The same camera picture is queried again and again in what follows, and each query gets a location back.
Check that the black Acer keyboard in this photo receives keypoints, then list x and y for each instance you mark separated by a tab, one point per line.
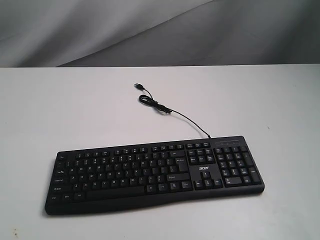
119	178

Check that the grey backdrop cloth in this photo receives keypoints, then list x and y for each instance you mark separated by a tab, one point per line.
141	33

